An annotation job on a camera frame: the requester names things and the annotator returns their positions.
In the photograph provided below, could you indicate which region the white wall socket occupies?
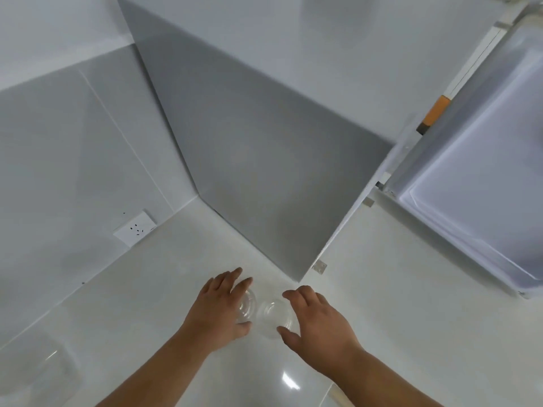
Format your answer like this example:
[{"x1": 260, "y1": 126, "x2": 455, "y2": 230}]
[{"x1": 113, "y1": 210, "x2": 157, "y2": 246}]

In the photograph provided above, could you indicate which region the grey refrigerator body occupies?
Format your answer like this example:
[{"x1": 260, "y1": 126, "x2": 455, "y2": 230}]
[{"x1": 116, "y1": 0, "x2": 529, "y2": 281}]

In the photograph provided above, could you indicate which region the white refrigerator door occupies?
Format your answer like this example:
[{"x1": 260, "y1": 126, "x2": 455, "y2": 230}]
[{"x1": 377, "y1": 3, "x2": 543, "y2": 300}]

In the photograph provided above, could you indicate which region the person's right hand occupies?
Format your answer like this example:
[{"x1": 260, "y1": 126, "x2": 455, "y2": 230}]
[{"x1": 277, "y1": 285, "x2": 362, "y2": 367}]

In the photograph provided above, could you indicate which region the person's left hand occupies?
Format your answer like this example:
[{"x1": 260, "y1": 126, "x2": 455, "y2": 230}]
[{"x1": 182, "y1": 267, "x2": 255, "y2": 355}]

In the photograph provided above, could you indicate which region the clear glass cup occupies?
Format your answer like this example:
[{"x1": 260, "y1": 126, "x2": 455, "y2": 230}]
[
  {"x1": 256, "y1": 298, "x2": 296, "y2": 340},
  {"x1": 234, "y1": 287, "x2": 258, "y2": 325}
]

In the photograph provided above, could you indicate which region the person's right forearm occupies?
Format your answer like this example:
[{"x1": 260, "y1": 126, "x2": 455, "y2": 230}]
[{"x1": 324, "y1": 347, "x2": 446, "y2": 407}]

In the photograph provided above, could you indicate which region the person's left forearm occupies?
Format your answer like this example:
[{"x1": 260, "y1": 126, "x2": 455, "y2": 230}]
[{"x1": 95, "y1": 328, "x2": 213, "y2": 407}]

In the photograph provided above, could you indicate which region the orange sticker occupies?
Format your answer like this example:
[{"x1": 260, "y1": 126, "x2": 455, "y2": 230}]
[{"x1": 417, "y1": 95, "x2": 451, "y2": 136}]

